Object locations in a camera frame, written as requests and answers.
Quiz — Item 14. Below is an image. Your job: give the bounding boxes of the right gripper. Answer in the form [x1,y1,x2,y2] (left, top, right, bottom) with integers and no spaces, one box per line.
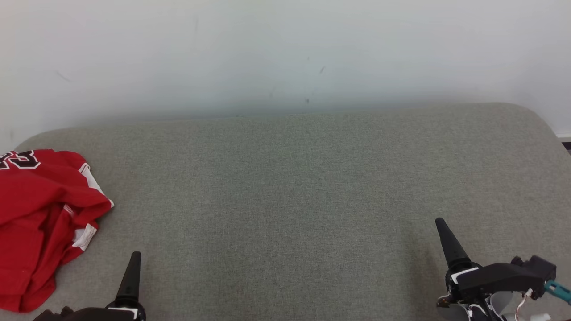
[435,218,547,309]

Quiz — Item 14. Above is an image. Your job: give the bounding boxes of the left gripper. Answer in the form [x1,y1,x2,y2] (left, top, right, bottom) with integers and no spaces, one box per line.
[74,251,147,321]

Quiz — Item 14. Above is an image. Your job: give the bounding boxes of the red shorts with white trim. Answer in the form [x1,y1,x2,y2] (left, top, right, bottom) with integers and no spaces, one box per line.
[0,201,99,313]

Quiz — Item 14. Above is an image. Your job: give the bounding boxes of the white and red wire bundle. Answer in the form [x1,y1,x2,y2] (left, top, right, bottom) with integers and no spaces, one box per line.
[513,288,536,321]

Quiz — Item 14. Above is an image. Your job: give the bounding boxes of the teal cable connector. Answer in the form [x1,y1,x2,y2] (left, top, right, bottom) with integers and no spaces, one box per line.
[544,280,571,305]

